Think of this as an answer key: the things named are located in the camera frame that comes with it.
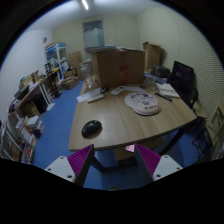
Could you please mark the black computer mouse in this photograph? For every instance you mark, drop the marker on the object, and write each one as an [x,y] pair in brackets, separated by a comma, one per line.
[90,128]

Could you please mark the grey door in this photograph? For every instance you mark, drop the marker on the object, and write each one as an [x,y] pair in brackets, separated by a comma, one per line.
[93,33]

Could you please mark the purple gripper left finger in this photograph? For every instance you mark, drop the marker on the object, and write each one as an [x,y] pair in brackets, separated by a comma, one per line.
[73,168]

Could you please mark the white remote control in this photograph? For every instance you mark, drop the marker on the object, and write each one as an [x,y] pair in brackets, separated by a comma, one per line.
[95,98]
[117,91]

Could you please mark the large cardboard box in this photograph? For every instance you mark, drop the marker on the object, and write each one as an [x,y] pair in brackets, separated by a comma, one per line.
[118,67]

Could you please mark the glass door fridge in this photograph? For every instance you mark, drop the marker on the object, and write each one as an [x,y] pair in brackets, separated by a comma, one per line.
[56,54]

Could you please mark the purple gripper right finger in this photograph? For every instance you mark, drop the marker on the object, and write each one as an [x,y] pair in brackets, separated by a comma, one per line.
[152,166]

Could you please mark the round cartoon mouse pad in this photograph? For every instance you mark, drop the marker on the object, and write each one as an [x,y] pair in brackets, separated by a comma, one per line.
[143,103]

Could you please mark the black office chair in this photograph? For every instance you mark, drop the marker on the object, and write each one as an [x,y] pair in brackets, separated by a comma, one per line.
[182,79]

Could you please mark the white paper sheet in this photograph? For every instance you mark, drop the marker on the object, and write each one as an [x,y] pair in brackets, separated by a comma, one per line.
[87,95]

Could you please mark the tall cardboard box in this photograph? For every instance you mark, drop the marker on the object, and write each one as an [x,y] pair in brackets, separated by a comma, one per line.
[152,54]

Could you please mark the wooden table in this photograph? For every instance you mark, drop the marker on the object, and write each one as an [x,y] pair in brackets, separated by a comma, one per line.
[121,126]

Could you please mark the clear plastic jar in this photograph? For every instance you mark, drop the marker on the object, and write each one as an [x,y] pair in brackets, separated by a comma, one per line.
[88,75]

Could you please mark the black pen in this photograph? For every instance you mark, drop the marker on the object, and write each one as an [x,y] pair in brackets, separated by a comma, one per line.
[163,96]

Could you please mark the ceiling light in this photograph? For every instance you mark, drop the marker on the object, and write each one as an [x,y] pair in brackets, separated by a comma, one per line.
[85,4]

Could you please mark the white remote control left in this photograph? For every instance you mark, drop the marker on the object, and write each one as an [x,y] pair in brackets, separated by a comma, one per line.
[95,98]

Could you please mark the low bookshelf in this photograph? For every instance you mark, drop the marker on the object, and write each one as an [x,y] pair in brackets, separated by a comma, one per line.
[20,145]

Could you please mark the side desk with shelves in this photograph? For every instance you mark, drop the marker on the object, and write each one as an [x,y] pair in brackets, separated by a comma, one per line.
[38,88]

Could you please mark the cardboard box on floor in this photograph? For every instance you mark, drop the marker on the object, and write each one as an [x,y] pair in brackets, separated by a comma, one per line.
[69,83]

